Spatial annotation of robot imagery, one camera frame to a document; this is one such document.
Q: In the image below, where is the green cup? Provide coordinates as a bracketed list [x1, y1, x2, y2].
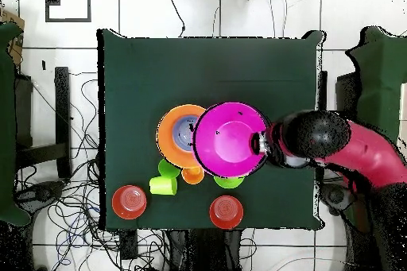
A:
[157, 158, 181, 179]

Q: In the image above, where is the red-orange bowl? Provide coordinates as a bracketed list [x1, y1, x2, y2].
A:
[208, 195, 244, 230]
[110, 184, 148, 220]

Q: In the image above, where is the large orange bowl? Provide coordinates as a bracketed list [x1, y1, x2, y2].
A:
[156, 104, 207, 169]

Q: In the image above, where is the cardboard box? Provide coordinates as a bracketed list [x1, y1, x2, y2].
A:
[0, 10, 25, 66]

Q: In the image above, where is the small blue bowl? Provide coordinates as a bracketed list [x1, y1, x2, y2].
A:
[172, 114, 200, 153]

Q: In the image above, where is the black power strip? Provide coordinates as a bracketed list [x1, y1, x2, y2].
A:
[119, 229, 138, 261]

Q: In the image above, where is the dark green tablecloth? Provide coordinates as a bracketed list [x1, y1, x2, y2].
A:
[96, 29, 325, 231]

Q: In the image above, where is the grey pedestal foot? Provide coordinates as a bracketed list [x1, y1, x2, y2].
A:
[319, 183, 355, 216]
[18, 180, 66, 211]

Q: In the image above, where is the green covered side table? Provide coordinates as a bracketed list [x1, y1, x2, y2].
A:
[346, 25, 407, 145]
[0, 22, 33, 227]

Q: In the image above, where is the blue cable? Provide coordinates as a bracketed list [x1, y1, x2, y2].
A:
[55, 207, 100, 267]

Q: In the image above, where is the orange cup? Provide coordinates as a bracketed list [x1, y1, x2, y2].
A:
[181, 165, 205, 185]

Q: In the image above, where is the lime yellow cup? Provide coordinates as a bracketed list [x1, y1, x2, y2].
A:
[149, 176, 178, 196]

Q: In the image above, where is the large pink bowl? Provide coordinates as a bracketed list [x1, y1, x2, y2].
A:
[192, 102, 272, 179]

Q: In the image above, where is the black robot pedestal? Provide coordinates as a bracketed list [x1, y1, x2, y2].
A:
[168, 229, 243, 271]

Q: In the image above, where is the small green bowl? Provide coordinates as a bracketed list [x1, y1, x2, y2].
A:
[213, 175, 245, 190]

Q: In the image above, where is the black floor cable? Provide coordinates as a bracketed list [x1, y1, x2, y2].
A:
[167, 0, 186, 37]

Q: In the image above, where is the black square floor frame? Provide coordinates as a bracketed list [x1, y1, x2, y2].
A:
[45, 0, 92, 23]

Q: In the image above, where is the tangle of floor cables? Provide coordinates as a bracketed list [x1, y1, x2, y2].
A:
[14, 72, 169, 271]

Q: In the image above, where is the black stand frame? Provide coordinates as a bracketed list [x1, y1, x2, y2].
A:
[15, 66, 72, 180]

